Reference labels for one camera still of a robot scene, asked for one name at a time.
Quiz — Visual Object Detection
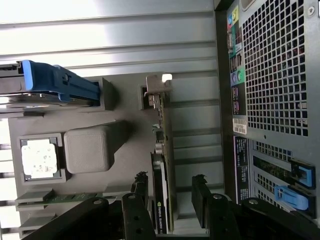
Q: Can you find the grey plastic parts rack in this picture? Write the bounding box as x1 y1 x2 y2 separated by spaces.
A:
7 74 208 240

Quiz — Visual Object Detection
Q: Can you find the silver hard disk drive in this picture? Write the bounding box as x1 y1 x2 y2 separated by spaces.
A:
0 63 98 111

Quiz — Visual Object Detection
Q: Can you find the hard drive with blue caddy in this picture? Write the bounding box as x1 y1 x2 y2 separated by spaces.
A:
17 59 101 108

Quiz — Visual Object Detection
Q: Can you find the green RAM stick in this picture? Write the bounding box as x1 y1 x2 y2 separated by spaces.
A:
14 191 118 208

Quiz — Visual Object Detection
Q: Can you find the blue card retention clip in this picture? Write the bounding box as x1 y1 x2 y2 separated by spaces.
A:
273 184 310 210
289 157 316 189

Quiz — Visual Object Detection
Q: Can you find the silver CPU chip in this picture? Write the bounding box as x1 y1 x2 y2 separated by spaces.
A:
20 138 58 181

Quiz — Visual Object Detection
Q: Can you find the open black PC case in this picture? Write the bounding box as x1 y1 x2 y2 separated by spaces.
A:
213 0 320 226

